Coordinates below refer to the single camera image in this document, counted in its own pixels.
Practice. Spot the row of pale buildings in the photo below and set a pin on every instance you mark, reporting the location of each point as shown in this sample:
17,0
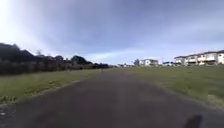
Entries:
203,58

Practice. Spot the small white building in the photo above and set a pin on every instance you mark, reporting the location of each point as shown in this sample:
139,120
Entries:
149,62

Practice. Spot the small dark tree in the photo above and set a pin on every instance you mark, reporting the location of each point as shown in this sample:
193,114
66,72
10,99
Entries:
136,62

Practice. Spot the dark wood of trees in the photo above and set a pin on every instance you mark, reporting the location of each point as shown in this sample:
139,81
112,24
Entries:
20,61

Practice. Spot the dark grey asphalt path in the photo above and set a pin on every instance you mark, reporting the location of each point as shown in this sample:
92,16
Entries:
106,100

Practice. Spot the flat green grass field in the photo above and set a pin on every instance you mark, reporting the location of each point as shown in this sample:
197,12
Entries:
36,83

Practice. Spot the sloping green grass bank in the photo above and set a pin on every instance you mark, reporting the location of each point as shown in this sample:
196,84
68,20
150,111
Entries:
180,78

